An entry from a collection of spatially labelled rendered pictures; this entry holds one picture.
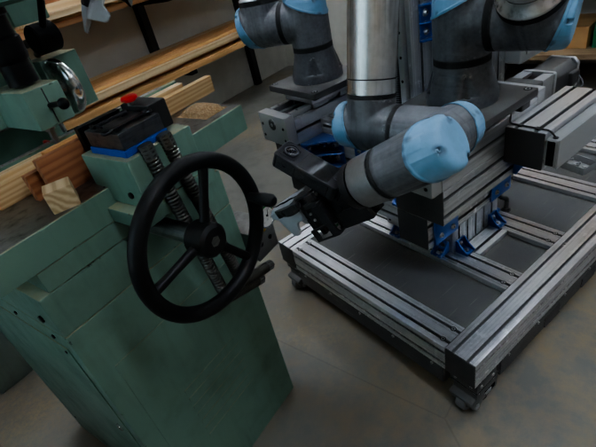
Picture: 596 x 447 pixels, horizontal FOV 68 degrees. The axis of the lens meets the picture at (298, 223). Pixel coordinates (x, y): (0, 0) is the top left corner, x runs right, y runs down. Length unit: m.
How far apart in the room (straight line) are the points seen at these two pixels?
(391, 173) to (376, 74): 0.17
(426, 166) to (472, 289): 0.93
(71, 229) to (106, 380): 0.31
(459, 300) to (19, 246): 1.12
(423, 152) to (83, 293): 0.61
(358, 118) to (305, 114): 0.62
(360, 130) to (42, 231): 0.52
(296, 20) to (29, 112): 0.73
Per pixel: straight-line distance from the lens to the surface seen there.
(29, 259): 0.81
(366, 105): 0.69
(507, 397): 1.47
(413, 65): 1.21
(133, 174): 0.75
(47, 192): 0.82
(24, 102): 0.91
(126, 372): 0.98
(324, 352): 1.58
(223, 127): 1.01
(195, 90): 1.16
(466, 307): 1.39
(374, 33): 0.68
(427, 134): 0.54
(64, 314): 0.86
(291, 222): 0.74
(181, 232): 0.78
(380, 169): 0.57
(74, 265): 0.84
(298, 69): 1.35
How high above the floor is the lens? 1.21
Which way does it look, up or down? 33 degrees down
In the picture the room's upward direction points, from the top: 14 degrees counter-clockwise
